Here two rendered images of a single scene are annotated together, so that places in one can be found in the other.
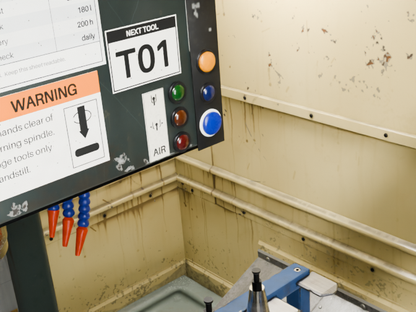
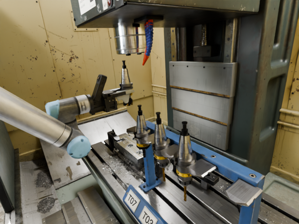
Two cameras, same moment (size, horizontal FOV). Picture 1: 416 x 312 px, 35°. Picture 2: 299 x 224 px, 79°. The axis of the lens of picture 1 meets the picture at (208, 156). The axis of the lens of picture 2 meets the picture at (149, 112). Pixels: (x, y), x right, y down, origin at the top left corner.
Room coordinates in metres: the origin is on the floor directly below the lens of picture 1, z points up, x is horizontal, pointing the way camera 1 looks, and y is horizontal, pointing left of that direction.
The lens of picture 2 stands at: (0.89, -0.51, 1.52)
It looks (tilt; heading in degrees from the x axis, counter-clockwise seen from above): 20 degrees down; 95
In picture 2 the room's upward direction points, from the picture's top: 4 degrees counter-clockwise
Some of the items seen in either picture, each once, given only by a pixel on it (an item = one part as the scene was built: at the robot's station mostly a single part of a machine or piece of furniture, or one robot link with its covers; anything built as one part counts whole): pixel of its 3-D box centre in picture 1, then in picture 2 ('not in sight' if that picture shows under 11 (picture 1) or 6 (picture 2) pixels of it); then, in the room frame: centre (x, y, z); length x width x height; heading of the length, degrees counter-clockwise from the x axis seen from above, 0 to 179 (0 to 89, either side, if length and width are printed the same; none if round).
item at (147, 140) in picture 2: not in sight; (150, 139); (0.83, 0.06, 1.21); 0.07 x 0.05 x 0.01; 40
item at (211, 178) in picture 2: not in sight; (191, 171); (1.00, 0.23, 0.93); 0.26 x 0.05 x 0.06; 135
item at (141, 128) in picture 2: not in sight; (141, 122); (0.79, 0.10, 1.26); 0.04 x 0.04 x 0.07
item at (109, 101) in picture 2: not in sight; (101, 101); (0.61, 0.23, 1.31); 0.12 x 0.08 x 0.09; 40
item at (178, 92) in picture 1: (177, 92); not in sight; (0.75, 0.03, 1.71); 0.02 x 0.01 x 0.02; 130
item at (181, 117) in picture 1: (180, 117); not in sight; (0.75, 0.03, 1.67); 0.02 x 0.01 x 0.02; 130
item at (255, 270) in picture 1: (256, 278); (184, 128); (0.94, -0.07, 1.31); 0.02 x 0.02 x 0.03
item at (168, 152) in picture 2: not in sight; (171, 151); (0.90, -0.02, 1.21); 0.07 x 0.05 x 0.01; 40
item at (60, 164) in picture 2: not in sight; (103, 143); (0.32, 0.86, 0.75); 0.89 x 0.67 x 0.26; 40
